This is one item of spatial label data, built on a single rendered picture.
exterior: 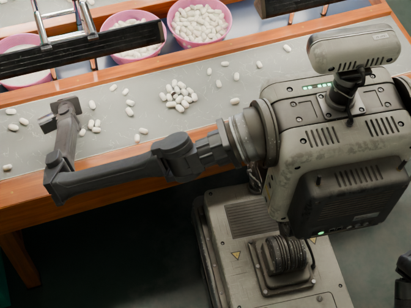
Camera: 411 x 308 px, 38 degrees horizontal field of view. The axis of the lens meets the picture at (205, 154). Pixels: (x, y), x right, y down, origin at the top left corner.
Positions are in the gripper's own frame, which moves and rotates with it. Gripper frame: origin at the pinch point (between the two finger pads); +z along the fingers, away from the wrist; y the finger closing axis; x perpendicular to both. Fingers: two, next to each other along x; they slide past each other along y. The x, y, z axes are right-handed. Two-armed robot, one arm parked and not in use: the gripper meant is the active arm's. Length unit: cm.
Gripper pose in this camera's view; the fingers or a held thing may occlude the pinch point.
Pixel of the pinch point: (65, 103)
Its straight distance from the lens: 226.8
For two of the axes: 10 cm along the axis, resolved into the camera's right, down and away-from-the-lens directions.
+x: 1.9, 9.2, 3.3
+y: -9.5, 2.6, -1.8
